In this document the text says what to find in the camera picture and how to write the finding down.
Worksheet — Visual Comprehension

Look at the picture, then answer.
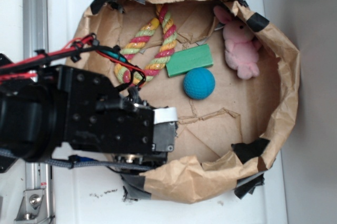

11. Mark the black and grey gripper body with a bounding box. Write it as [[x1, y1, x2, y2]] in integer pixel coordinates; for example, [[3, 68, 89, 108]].
[[96, 96, 178, 167]]

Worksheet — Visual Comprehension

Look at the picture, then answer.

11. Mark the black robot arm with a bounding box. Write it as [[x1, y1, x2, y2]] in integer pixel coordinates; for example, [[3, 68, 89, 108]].
[[1, 65, 177, 170]]

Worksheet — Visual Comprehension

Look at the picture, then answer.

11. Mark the green rectangular block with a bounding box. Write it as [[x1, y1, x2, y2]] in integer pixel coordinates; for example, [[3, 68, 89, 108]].
[[166, 44, 213, 77]]

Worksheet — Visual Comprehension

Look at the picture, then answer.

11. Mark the blue dimpled ball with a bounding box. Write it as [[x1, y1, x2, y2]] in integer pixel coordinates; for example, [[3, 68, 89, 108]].
[[183, 67, 215, 100]]

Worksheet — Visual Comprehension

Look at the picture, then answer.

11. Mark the brown paper bag bin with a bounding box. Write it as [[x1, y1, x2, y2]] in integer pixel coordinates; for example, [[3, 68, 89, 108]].
[[75, 0, 300, 203]]

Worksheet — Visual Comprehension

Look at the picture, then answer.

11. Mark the pink plush bunny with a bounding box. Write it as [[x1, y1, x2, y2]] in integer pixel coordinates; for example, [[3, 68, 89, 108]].
[[213, 6, 262, 80]]

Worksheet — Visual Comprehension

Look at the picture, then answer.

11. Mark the multicolour rope toy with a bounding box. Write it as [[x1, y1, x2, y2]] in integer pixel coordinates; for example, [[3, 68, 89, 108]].
[[120, 4, 177, 83]]

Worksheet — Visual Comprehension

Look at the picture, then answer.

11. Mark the aluminium extrusion rail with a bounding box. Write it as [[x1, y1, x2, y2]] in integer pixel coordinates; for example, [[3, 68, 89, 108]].
[[22, 0, 53, 196]]

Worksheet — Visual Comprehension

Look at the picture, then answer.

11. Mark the grey braided cable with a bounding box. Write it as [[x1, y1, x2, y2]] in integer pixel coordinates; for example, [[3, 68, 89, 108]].
[[0, 147, 161, 171]]

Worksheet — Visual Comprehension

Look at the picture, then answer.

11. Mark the metal corner bracket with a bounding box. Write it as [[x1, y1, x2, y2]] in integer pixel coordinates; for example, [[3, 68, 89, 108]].
[[14, 189, 54, 224]]

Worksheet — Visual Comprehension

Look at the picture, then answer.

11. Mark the red and black cable bundle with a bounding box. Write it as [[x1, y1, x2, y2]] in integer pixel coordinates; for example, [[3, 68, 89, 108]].
[[0, 32, 147, 89]]

